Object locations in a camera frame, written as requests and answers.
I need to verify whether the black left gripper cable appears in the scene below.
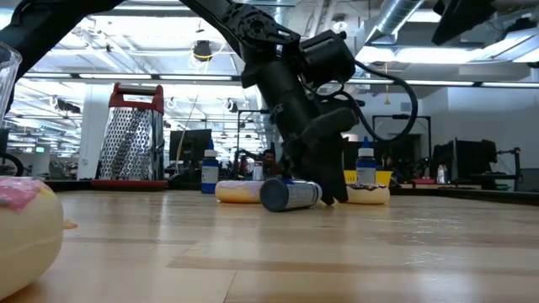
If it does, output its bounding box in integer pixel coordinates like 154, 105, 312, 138
311, 61, 420, 144

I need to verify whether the black computer monitor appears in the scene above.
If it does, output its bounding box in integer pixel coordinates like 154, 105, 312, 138
168, 128, 213, 169

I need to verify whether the chocolate sprinkled toy donut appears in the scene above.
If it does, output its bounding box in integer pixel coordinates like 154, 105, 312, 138
344, 182, 392, 206

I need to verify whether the black aluminium table frame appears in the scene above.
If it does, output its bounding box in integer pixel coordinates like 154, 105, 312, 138
41, 178, 539, 207

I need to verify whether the silver slanted ceiling duct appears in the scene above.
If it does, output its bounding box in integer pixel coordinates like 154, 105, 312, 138
365, 0, 424, 43

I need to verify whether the clear plastic container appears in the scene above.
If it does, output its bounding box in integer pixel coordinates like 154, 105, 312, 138
0, 40, 24, 125

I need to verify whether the white ceiling sensor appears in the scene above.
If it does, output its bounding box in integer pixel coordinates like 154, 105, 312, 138
330, 13, 349, 34

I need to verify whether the black curved hose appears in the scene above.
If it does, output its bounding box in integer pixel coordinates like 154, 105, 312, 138
0, 151, 25, 178

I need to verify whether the black equipment stand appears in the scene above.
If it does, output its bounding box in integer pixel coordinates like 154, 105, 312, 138
496, 146, 523, 190

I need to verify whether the person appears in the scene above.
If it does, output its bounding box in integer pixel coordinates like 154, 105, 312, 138
259, 148, 290, 180

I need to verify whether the pink iced toy donut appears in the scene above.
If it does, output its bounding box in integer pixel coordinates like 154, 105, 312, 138
0, 175, 66, 301

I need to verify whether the black ceiling-mounted camera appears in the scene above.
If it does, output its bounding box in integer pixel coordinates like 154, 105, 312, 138
192, 39, 214, 63

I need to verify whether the purple frosted donut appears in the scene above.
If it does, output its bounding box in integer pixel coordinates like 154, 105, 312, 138
214, 179, 267, 205

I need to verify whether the dark office monitor cluster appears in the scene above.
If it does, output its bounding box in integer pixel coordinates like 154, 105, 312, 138
432, 138, 499, 189

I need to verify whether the long ceiling light bar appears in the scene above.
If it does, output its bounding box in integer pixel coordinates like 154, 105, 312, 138
23, 72, 539, 89

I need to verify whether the yellow plastic mesh basket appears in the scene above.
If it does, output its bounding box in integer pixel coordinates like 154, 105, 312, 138
343, 169, 394, 189

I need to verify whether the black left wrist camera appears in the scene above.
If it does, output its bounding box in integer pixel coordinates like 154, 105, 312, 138
299, 29, 358, 88

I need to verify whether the red steel box grater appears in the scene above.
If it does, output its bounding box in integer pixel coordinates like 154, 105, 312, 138
91, 82, 169, 191

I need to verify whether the blue-capped white glue bottle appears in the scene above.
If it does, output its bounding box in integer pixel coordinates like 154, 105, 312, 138
355, 136, 378, 185
259, 177, 324, 213
200, 140, 221, 195

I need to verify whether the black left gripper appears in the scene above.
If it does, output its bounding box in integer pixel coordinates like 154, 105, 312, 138
256, 61, 361, 206

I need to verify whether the black metal stand frame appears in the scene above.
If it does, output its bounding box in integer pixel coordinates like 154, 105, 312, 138
371, 114, 433, 146

